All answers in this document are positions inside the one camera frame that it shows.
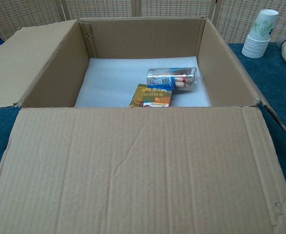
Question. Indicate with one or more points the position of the red cardboard box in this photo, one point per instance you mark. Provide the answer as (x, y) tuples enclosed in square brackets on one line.
[(133, 170)]

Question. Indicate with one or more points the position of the green orange snack box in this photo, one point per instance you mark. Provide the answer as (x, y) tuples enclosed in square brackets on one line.
[(152, 96)]

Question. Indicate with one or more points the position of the clear plastic jar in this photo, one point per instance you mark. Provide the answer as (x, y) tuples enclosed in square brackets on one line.
[(172, 78)]

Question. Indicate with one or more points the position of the white foam sheet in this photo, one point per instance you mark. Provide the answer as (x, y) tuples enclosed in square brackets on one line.
[(108, 80)]

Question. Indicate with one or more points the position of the blue table cloth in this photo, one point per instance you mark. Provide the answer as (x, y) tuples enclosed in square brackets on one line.
[(274, 80)]

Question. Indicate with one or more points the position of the stack of paper cups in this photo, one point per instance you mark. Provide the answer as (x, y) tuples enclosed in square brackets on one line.
[(259, 36)]

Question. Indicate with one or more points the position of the wooden woven folding screen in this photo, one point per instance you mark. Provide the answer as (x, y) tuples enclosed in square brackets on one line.
[(23, 14)]

